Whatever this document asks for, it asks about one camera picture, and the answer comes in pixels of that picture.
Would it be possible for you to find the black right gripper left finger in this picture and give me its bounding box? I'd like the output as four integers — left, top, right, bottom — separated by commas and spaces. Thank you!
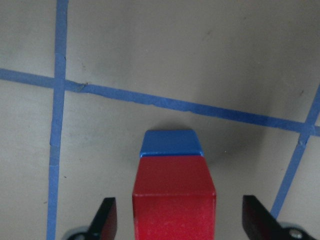
86, 197, 118, 240

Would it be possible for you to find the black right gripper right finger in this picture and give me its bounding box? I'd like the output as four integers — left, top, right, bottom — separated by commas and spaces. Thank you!
242, 195, 295, 240

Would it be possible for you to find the red wooden cube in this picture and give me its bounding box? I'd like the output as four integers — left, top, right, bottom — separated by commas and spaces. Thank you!
132, 155, 216, 240

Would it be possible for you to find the blue wooden cube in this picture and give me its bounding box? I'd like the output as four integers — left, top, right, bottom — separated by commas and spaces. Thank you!
139, 129, 204, 157

